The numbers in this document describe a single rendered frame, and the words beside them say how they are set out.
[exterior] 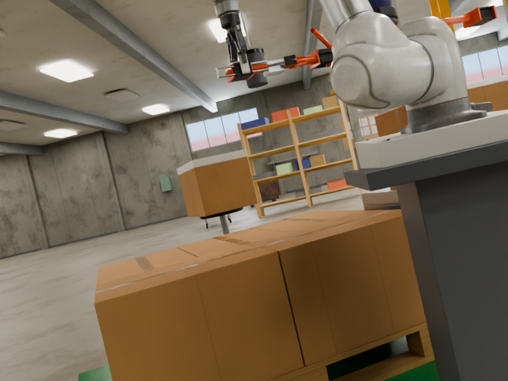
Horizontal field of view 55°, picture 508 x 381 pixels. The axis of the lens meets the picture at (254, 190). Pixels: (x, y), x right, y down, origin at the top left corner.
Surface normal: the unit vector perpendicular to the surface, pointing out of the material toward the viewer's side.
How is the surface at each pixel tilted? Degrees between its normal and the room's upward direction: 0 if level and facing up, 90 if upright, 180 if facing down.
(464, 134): 90
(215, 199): 90
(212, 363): 90
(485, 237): 90
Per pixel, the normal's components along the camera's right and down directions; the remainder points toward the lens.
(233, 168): 0.33, -0.06
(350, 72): -0.74, 0.34
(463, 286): -0.09, 0.04
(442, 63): 0.54, -0.04
